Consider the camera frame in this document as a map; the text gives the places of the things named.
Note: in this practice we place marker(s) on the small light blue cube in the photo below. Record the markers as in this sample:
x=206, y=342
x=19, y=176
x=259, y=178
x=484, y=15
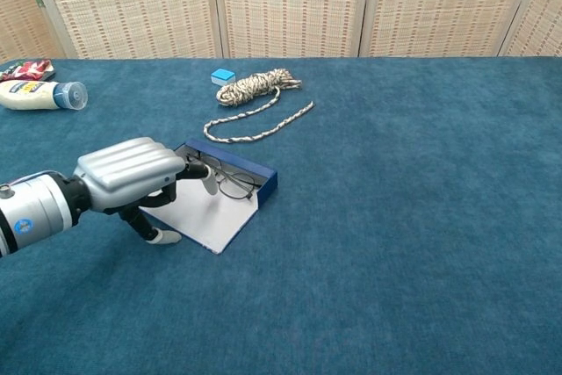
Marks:
x=223, y=76

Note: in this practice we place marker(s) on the blue glasses case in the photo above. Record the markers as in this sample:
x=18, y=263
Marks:
x=206, y=221

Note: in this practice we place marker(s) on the red snack pouch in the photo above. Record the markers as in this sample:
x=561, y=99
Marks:
x=28, y=68

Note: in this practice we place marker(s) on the blue table cloth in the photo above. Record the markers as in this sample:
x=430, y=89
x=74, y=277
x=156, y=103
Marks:
x=395, y=217

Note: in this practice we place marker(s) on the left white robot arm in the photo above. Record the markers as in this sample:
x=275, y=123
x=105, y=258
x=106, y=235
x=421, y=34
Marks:
x=35, y=212

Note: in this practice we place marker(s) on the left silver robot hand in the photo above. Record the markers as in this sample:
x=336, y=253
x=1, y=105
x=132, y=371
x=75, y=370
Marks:
x=127, y=168

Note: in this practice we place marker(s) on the woven folding screen panel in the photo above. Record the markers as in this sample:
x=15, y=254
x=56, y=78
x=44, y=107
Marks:
x=443, y=6
x=17, y=19
x=290, y=6
x=544, y=19
x=131, y=6

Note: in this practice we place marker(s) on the mayonnaise squeeze bottle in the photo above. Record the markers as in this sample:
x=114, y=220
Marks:
x=30, y=96

